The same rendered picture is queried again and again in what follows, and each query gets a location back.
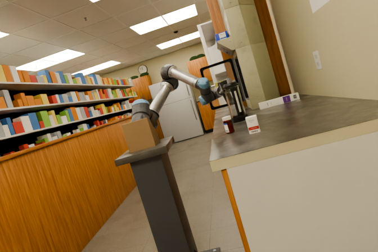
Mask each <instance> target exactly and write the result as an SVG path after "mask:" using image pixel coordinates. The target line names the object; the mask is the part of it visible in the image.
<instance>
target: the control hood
mask: <svg viewBox="0 0 378 252"><path fill-rule="evenodd" d="M221 47H223V48H225V49H226V50H228V51H230V54H229V55H230V56H232V55H233V53H234V51H235V45H234V42H233V39H232V37H228V38H225V39H221V40H218V41H217V49H218V50H220V51H221Z"/></svg>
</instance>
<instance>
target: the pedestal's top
mask: <svg viewBox="0 0 378 252"><path fill-rule="evenodd" d="M173 143H174V137H173V136H170V137H167V138H163V139H160V142H159V143H158V144H157V145H156V146H154V147H150V148H146V149H144V150H139V151H136V152H132V153H130V152H129V150H127V151H126V152H125V153H124V154H122V155H121V156H119V157H118V158H117V159H115V160H114V161H115V165H116V167H118V166H121V165H124V164H128V163H132V162H135V161H139V160H142V159H146V158H150V157H153V156H156V155H160V154H164V153H167V152H168V151H169V150H170V148H171V146H172V144H173Z"/></svg>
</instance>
